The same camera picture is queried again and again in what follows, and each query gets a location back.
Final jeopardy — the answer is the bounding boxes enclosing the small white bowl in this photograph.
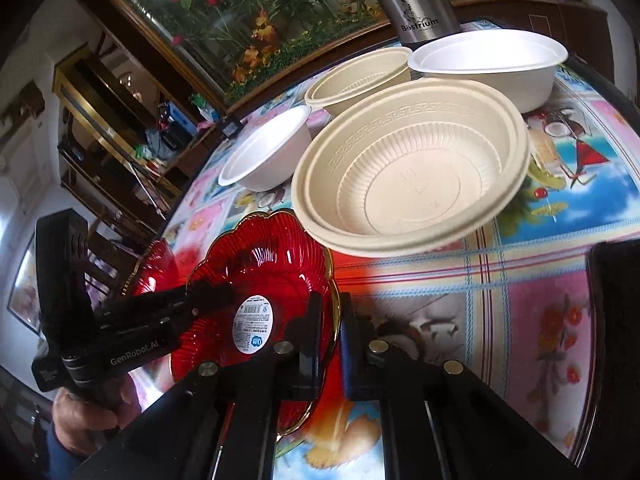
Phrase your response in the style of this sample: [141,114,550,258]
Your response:
[218,106,313,192]

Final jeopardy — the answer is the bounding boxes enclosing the stainless steel thermos jug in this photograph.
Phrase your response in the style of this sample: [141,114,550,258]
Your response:
[350,0,462,47]

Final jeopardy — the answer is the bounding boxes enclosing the blue bag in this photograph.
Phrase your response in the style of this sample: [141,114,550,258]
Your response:
[162,102,191,133]

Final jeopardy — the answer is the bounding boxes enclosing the gold-framed shelf unit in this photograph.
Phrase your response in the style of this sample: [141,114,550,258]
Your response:
[52,45,187,223]

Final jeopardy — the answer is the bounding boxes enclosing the red plastic flower plate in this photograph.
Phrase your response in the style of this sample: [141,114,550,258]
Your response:
[170,208,342,436]

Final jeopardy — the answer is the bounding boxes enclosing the white foam plate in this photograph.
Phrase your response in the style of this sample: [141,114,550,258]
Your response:
[407,30,569,114]

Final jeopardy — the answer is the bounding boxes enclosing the person's left hand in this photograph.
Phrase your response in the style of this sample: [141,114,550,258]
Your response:
[52,375,137,457]

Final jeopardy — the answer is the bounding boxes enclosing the floral wall painting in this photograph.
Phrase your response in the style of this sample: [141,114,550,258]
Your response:
[90,0,511,106]

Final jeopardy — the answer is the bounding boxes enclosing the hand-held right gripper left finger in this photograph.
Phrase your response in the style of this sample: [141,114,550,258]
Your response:
[70,292,323,480]

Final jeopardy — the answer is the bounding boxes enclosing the person's left forearm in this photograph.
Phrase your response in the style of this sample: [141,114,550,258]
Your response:
[47,422,108,480]

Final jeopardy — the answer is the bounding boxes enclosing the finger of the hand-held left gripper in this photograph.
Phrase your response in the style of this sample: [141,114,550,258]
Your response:
[100,305,203,342]
[95,280,236,322]

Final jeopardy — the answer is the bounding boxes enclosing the wooden chair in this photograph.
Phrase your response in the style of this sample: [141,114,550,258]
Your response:
[85,212,153,311]

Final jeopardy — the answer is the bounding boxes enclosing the red glass plate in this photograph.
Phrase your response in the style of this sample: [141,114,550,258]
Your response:
[120,239,180,301]

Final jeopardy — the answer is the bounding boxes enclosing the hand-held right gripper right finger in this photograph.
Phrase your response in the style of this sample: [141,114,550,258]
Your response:
[340,292,586,480]

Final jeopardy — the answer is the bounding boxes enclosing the framed wall picture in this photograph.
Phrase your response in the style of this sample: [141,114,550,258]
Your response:
[9,237,43,333]

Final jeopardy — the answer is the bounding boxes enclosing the small beige bowl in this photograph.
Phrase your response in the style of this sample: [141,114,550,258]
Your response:
[304,47,414,121]

